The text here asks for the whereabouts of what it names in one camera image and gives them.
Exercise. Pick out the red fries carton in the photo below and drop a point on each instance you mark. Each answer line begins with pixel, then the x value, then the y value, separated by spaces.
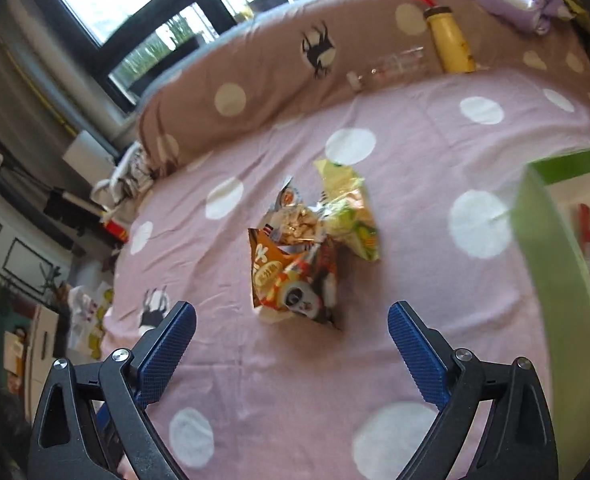
pixel 116 230

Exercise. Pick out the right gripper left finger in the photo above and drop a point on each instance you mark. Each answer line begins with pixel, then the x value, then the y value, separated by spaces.
pixel 90 416

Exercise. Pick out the green cardboard box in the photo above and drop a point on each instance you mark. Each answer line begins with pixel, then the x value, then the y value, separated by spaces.
pixel 545 222

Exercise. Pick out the white paper roll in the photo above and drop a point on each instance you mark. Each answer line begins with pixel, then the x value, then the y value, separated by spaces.
pixel 89 159

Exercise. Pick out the white fries print bag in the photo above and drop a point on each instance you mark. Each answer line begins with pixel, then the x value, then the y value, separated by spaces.
pixel 88 309

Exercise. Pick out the pink polka dot bedsheet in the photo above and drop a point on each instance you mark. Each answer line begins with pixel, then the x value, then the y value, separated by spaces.
pixel 298 400

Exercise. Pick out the clear plastic bottle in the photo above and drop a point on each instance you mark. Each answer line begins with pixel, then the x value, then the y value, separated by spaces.
pixel 391 70

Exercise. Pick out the brown polka dot bolster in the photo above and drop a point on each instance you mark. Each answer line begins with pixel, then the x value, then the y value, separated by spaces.
pixel 272 96

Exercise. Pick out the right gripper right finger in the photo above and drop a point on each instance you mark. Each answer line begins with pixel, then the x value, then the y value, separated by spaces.
pixel 518 440

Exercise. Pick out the orange panda snack bag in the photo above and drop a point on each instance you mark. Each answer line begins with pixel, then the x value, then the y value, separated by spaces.
pixel 293 280

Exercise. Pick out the white popcorn snack bag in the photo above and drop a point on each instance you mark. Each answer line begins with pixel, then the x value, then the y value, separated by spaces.
pixel 289 222

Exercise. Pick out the white striped cloth pile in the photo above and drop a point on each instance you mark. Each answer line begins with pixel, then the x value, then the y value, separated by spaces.
pixel 132 176

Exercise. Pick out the yellow green corn snack bag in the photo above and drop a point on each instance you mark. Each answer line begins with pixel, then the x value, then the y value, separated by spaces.
pixel 345 209

